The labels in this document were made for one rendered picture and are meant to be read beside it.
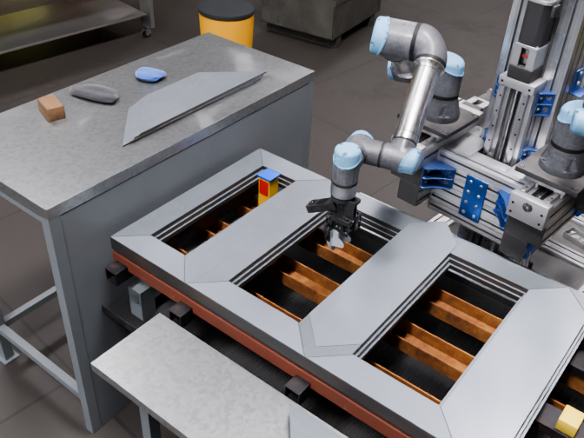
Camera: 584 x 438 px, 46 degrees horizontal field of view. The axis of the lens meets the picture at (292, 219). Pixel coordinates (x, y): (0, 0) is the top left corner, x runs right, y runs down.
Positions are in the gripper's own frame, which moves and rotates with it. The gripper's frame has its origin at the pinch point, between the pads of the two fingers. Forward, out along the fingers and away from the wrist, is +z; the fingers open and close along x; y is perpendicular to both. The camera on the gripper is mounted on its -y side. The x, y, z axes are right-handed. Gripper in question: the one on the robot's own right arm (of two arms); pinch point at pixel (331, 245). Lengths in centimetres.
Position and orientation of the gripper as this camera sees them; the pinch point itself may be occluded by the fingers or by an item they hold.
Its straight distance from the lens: 209.5
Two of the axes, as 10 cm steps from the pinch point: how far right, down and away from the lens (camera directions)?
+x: 6.2, -4.5, 6.5
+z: -0.4, 8.0, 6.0
